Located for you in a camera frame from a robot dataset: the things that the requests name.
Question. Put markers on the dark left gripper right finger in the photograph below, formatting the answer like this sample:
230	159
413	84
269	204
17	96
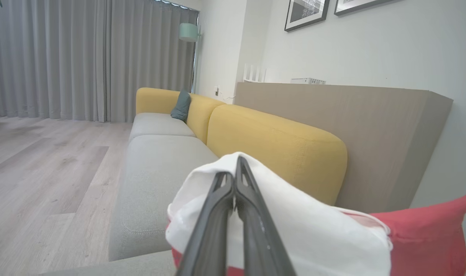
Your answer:
260	245

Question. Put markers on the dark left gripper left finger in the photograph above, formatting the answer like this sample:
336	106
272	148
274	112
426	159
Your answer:
210	237

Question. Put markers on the red garment with white trim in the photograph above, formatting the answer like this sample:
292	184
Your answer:
313	230

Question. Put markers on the long yellow sofa backrest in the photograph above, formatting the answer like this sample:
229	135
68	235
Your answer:
275	142

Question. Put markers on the small grey sofa seat cushion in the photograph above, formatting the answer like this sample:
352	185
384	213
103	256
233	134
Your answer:
160	124

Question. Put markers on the teal throw pillow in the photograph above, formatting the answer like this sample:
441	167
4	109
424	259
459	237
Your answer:
181	107

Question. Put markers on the short yellow sofa backrest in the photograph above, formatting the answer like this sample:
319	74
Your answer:
156	100

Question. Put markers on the white router with antennas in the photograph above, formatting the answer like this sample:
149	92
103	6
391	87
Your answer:
255	78

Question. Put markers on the flat white vented device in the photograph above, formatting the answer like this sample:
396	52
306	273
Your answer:
307	81

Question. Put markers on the mint green floor lamp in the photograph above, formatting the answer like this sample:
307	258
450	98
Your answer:
187	32

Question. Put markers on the grey curtain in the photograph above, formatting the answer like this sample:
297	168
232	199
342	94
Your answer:
64	57

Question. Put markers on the black framed picture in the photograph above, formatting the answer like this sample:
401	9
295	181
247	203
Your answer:
306	13
355	4

